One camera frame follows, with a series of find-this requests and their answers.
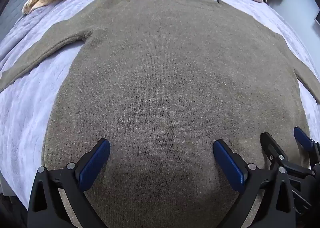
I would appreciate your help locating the grey quilted headboard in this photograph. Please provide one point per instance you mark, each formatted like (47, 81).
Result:
(13, 15)

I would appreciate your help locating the olive brown knit sweater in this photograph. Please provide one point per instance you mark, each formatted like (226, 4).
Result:
(165, 72)

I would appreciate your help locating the lavender plush blanket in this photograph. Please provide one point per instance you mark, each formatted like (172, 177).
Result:
(27, 107)

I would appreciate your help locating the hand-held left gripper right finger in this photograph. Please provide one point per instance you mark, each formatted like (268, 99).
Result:
(228, 165)

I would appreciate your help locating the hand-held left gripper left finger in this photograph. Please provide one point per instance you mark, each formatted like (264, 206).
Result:
(96, 163)

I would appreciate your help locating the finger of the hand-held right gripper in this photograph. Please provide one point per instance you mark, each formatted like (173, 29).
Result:
(303, 139)
(272, 149)

